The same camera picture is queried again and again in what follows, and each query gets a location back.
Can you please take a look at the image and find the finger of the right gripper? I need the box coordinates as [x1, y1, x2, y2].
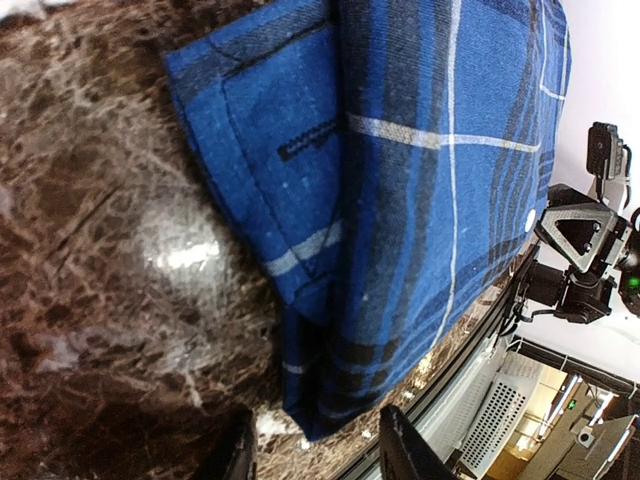
[534, 184, 628, 274]

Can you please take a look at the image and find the blue plaid long sleeve shirt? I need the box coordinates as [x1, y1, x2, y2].
[166, 1, 571, 442]

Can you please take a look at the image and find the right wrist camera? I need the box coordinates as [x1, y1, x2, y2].
[586, 122, 631, 181]

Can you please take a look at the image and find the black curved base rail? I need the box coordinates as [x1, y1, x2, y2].
[398, 247, 639, 479]

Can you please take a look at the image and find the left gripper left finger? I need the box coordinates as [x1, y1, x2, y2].
[197, 407, 257, 480]

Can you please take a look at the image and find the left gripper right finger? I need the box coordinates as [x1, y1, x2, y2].
[379, 405, 457, 480]

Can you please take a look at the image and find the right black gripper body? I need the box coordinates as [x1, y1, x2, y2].
[514, 260, 616, 325]

